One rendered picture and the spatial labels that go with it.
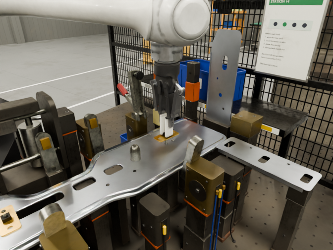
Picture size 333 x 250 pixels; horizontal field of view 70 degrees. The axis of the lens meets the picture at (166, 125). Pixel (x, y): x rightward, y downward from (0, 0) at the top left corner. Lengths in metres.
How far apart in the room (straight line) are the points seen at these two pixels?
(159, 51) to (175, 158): 0.31
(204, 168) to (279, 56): 0.64
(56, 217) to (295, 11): 0.99
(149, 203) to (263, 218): 0.54
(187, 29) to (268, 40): 0.70
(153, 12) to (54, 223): 0.41
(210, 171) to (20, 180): 0.54
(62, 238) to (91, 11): 0.42
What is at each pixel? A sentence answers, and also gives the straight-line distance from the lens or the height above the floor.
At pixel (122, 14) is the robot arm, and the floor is 1.40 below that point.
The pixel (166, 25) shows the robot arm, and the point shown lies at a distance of 0.45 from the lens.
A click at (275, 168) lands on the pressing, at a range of 0.75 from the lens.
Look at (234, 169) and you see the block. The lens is 0.74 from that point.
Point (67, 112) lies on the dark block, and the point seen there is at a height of 1.12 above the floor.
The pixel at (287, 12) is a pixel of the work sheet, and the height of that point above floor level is 1.39.
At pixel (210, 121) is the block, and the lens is 0.97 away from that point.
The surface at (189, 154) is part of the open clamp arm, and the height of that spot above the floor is 1.07.
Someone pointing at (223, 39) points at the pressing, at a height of 1.31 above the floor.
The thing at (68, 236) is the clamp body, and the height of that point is 1.05.
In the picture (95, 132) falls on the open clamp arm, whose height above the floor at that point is 1.05.
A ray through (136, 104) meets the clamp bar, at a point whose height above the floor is 1.10.
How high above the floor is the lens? 1.41
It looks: 27 degrees down
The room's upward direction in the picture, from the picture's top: straight up
